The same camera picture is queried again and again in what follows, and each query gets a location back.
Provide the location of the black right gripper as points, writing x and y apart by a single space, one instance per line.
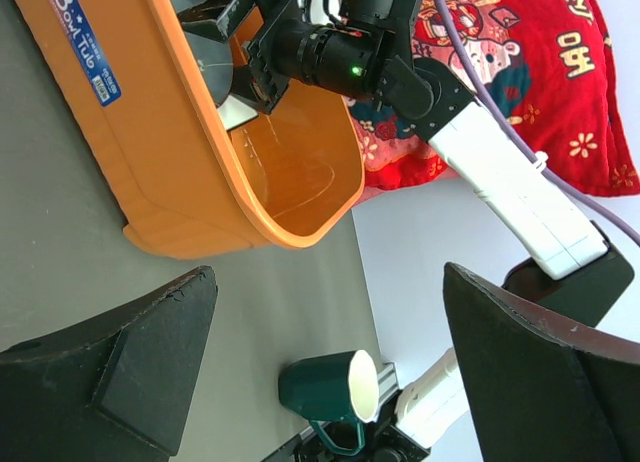
344 56

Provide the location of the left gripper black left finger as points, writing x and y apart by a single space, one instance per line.
115 387

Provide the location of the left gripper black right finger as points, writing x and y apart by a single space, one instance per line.
540 386

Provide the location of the orange plastic bin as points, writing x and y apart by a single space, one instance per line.
188 187

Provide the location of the blue-grey round plate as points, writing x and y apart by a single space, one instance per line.
214 59

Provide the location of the white square plate black rim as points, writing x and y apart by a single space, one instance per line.
234 113

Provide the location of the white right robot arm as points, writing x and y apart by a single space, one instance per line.
573 268

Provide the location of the green mug white inside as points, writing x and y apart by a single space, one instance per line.
335 388

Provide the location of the red patterned cloth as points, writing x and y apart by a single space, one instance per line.
548 65

